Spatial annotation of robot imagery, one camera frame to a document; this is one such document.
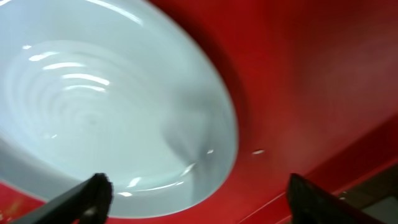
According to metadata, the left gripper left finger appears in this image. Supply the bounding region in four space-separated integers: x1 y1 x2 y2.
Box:
12 173 113 224

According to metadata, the large light blue plate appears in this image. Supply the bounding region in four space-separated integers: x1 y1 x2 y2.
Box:
1 0 238 218

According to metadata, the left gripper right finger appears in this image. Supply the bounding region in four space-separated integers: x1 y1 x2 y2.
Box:
287 174 389 224

